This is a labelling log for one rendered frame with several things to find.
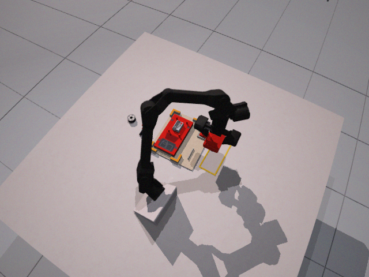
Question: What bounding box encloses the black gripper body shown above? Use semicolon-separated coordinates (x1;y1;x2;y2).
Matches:
194;115;241;147

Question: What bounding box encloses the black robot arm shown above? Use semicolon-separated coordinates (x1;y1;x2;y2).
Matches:
137;88;250;201

